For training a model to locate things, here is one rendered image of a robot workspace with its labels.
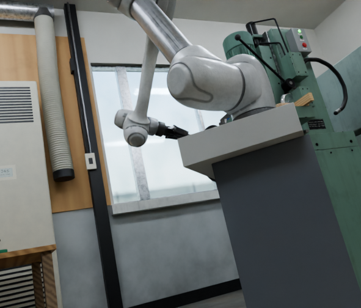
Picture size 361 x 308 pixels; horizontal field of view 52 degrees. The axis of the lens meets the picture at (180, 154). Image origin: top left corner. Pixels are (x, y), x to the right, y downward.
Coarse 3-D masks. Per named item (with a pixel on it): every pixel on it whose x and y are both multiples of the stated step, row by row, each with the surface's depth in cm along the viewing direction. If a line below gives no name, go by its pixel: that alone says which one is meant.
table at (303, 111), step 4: (296, 108) 171; (300, 108) 172; (304, 108) 173; (308, 108) 174; (312, 108) 175; (300, 112) 171; (304, 112) 172; (308, 112) 173; (312, 112) 174; (300, 116) 170; (304, 116) 171; (308, 116) 172; (312, 116) 173; (300, 120) 175; (304, 120) 176; (308, 120) 178
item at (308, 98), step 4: (308, 92) 170; (304, 96) 172; (308, 96) 170; (312, 96) 170; (300, 100) 175; (304, 100) 172; (308, 100) 170; (312, 100) 169; (296, 104) 177; (300, 104) 175; (304, 104) 173
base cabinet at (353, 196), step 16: (320, 160) 182; (336, 160) 186; (352, 160) 191; (336, 176) 183; (352, 176) 187; (336, 192) 179; (352, 192) 183; (336, 208) 176; (352, 208) 180; (352, 224) 176; (352, 240) 173; (352, 256) 170
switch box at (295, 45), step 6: (294, 30) 216; (300, 30) 218; (288, 36) 218; (294, 36) 214; (306, 36) 218; (288, 42) 218; (294, 42) 214; (300, 42) 214; (306, 42) 216; (294, 48) 214; (300, 48) 212; (306, 54) 217
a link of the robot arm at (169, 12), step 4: (156, 0) 151; (160, 0) 153; (164, 0) 154; (168, 0) 155; (172, 0) 157; (176, 0) 159; (160, 4) 153; (164, 4) 155; (168, 4) 157; (172, 4) 158; (160, 8) 154; (164, 8) 156; (168, 8) 157; (172, 8) 159; (164, 12) 157; (168, 12) 158; (172, 12) 160; (168, 16) 159; (172, 16) 162
